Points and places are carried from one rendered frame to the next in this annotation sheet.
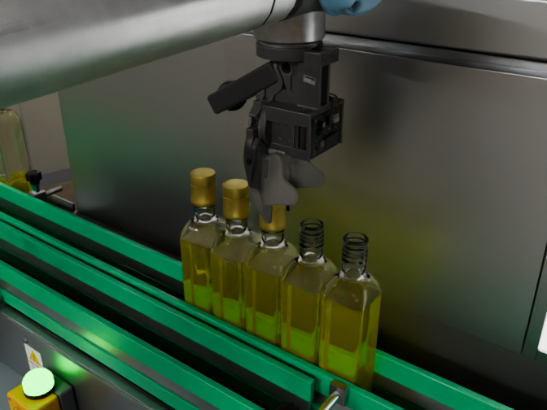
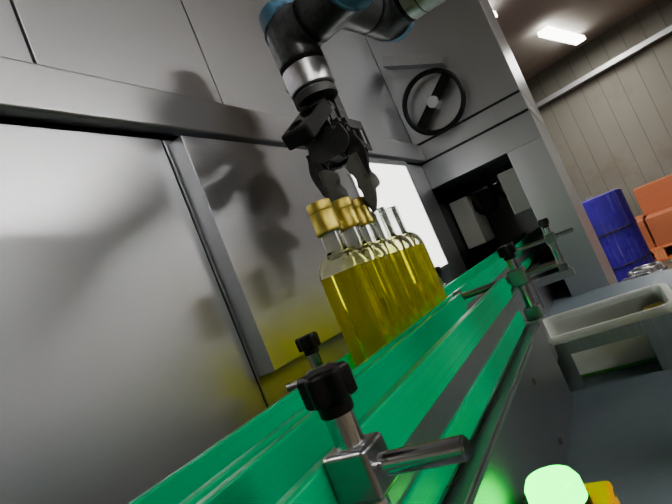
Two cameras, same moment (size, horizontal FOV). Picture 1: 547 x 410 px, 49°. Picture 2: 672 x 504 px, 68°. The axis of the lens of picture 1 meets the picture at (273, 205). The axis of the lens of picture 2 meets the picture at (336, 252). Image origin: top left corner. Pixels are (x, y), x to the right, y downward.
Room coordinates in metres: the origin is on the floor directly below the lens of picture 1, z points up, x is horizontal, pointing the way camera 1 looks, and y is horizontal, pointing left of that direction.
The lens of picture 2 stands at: (0.82, 0.73, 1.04)
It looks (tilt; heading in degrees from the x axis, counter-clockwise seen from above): 4 degrees up; 262
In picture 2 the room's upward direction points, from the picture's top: 23 degrees counter-clockwise
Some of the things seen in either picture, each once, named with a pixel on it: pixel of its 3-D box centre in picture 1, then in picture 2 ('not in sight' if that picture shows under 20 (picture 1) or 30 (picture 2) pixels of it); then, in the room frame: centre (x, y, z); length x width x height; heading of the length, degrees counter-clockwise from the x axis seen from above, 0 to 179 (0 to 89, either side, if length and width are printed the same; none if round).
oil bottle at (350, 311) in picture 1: (347, 346); (423, 291); (0.59, -0.09, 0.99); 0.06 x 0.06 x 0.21; 55
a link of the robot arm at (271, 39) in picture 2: not in sight; (292, 37); (0.64, -0.01, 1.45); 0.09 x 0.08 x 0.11; 133
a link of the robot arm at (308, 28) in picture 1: (291, 21); (308, 83); (0.65, -0.02, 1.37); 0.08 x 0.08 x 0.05
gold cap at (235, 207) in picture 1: (235, 198); (344, 214); (0.69, 0.05, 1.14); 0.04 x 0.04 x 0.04
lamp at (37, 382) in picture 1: (37, 381); (554, 490); (0.68, 0.35, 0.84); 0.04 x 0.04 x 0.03
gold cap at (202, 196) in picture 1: (203, 187); (323, 218); (0.73, 0.09, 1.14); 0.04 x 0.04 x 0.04
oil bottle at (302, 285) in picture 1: (308, 328); (413, 298); (0.62, -0.05, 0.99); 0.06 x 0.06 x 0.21; 55
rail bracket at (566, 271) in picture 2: not in sight; (550, 260); (0.09, -0.54, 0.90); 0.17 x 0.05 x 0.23; 143
